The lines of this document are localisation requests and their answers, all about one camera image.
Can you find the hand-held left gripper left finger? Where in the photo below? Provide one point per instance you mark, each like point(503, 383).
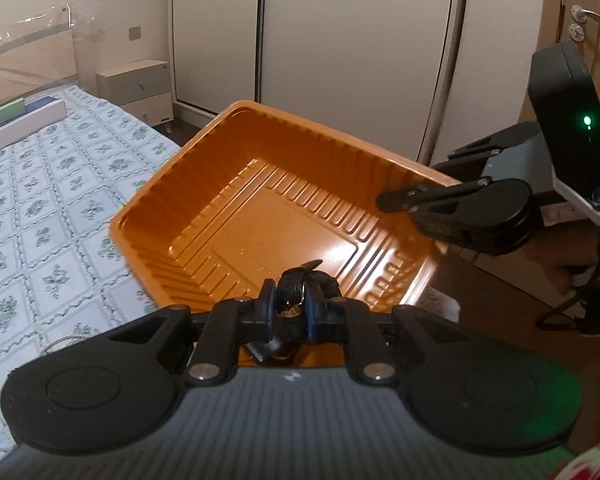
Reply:
point(268, 310)

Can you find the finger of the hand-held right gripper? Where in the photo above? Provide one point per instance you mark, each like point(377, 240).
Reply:
point(415, 197)
point(495, 142)

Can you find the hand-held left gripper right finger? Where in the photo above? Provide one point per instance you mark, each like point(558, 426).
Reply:
point(311, 312)

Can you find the orange plastic tray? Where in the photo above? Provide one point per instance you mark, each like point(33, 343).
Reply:
point(290, 220)

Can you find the person's right hand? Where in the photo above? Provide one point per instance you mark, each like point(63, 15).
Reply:
point(560, 255)

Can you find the silver door lock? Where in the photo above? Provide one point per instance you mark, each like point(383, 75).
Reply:
point(576, 31)

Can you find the beige sliding-door wardrobe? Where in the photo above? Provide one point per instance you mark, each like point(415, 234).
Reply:
point(330, 45)

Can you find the beige nightstand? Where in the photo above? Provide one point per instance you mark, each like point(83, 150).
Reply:
point(140, 90)

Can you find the long white box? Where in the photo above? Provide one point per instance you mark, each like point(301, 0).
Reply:
point(20, 130)

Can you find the red patterned cloth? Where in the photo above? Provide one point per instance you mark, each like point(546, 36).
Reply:
point(592, 462)

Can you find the flat green box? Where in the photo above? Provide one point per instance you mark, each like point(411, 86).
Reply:
point(2, 109)

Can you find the plastic-wrapped wooden headboard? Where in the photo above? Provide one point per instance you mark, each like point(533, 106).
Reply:
point(25, 65)

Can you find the wall socket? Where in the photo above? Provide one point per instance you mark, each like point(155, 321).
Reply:
point(135, 33)

